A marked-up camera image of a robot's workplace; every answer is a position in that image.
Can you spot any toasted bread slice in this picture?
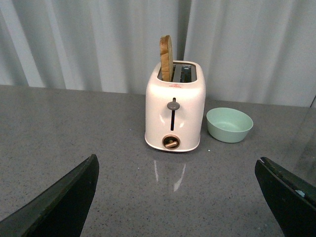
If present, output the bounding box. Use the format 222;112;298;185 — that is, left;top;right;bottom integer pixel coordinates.
159;35;173;82

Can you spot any grey pleated curtain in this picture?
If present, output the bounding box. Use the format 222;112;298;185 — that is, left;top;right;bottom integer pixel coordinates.
0;0;316;107

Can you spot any green plastic bowl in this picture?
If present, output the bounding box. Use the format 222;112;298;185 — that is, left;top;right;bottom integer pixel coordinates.
206;108;254;143

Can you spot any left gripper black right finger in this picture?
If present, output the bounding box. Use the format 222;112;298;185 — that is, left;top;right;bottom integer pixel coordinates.
255;157;316;237

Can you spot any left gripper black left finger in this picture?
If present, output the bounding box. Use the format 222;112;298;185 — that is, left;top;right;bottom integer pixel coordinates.
0;154;99;237

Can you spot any white two-slot toaster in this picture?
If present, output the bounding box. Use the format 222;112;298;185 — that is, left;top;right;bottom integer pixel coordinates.
145;61;206;152

